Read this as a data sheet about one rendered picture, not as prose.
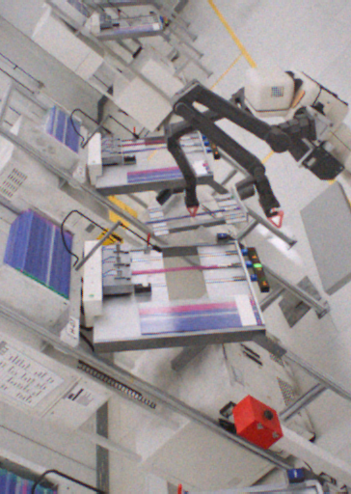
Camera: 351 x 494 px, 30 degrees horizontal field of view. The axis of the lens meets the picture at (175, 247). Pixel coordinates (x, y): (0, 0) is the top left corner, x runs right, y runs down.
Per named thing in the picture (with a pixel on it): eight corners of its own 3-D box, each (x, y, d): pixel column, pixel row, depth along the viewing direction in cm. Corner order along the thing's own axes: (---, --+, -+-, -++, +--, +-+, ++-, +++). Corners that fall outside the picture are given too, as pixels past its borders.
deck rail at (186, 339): (264, 337, 274) (265, 325, 270) (265, 340, 272) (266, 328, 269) (94, 350, 268) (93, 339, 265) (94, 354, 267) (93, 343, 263)
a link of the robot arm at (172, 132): (160, 143, 279) (154, 123, 282) (171, 156, 291) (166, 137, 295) (257, 102, 268) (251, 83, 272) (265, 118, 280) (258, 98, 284)
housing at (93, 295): (103, 263, 325) (101, 239, 317) (104, 325, 284) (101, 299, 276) (87, 264, 324) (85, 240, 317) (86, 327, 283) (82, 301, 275)
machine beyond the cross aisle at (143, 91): (205, 49, 782) (77, -63, 703) (215, 69, 713) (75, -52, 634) (133, 132, 829) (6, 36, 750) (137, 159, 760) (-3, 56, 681)
